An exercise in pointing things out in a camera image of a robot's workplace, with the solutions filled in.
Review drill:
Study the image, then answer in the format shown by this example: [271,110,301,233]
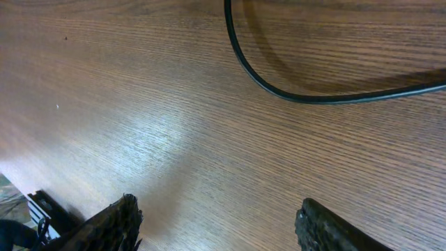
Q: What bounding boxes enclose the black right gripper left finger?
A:
[38,194,143,251]

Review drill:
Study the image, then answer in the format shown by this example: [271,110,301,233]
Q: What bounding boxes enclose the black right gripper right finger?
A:
[295,198,392,251]

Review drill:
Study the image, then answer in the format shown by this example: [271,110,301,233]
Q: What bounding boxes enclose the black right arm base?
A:
[1,190,82,251]

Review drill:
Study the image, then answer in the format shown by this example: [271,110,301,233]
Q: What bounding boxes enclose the black USB charging cable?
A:
[223,0,446,105]

